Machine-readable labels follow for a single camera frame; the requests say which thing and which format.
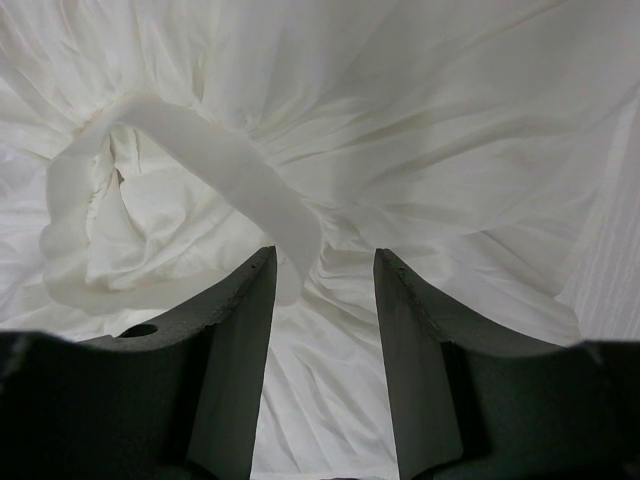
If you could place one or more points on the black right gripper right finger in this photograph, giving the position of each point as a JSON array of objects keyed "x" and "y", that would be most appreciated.
[{"x": 471, "y": 399}]

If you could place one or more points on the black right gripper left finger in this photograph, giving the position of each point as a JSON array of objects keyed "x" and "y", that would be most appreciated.
[{"x": 176, "y": 397}]

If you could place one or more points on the white skirt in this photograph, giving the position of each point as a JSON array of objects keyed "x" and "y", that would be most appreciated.
[{"x": 149, "y": 147}]

